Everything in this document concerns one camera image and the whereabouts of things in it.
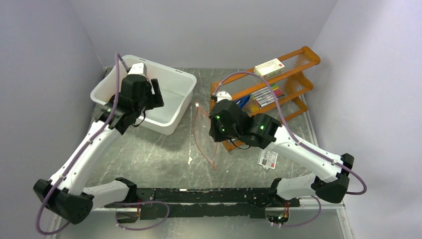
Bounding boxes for white paper card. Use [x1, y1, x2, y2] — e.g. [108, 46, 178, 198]
[257, 149, 278, 170]

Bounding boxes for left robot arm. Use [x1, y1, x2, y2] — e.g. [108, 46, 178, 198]
[33, 74, 164, 225]

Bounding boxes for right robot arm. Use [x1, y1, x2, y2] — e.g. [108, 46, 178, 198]
[209, 99, 354, 206]

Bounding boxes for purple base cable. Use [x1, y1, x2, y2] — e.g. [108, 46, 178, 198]
[270, 196, 322, 229]
[113, 200, 170, 232]

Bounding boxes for blue stapler tool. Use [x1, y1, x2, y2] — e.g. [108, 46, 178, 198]
[234, 95, 250, 109]

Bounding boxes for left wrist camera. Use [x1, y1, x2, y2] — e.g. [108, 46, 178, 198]
[127, 63, 147, 78]

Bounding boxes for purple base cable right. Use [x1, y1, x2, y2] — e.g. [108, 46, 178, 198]
[270, 196, 322, 229]

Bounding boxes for white red carton box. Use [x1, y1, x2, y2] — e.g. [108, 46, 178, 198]
[253, 58, 285, 79]

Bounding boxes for clear zip top bag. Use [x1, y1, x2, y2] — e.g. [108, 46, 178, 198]
[193, 102, 218, 170]

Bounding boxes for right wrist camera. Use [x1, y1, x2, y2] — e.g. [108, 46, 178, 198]
[211, 91, 232, 103]

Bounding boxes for orange wooden shelf rack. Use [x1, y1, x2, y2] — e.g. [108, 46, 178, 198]
[209, 46, 321, 152]

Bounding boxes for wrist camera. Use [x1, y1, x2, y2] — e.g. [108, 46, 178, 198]
[127, 63, 147, 78]
[211, 91, 232, 103]

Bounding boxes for coloured marker pens set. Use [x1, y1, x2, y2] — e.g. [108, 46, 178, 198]
[251, 84, 285, 109]

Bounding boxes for white plastic bin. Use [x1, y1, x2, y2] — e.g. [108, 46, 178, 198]
[90, 54, 198, 136]

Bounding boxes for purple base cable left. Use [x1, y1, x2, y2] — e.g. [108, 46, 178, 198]
[113, 200, 170, 232]

